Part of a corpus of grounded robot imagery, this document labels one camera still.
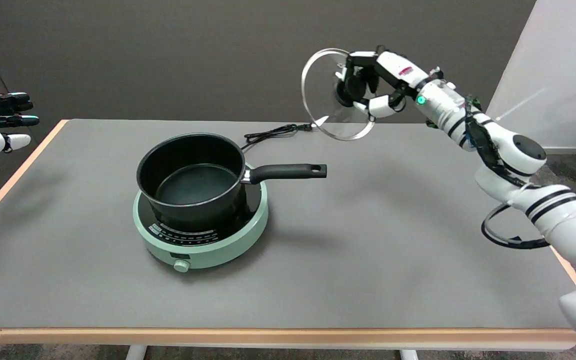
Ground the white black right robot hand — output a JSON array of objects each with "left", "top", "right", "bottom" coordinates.
[{"left": 335, "top": 46, "right": 430, "bottom": 119}]

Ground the glass lid with black knob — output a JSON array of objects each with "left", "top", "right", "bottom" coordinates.
[{"left": 301, "top": 48, "right": 376, "bottom": 141}]

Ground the green round induction stove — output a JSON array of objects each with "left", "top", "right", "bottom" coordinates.
[{"left": 132, "top": 162, "right": 270, "bottom": 273}]

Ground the white partition panel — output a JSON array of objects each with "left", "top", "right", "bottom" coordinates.
[{"left": 485, "top": 0, "right": 576, "bottom": 150}]

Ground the black power cord with plug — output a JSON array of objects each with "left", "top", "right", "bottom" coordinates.
[{"left": 240, "top": 122, "right": 317, "bottom": 151}]

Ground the black soup pot with handle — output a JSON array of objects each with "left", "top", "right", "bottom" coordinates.
[{"left": 136, "top": 132, "right": 328, "bottom": 232}]

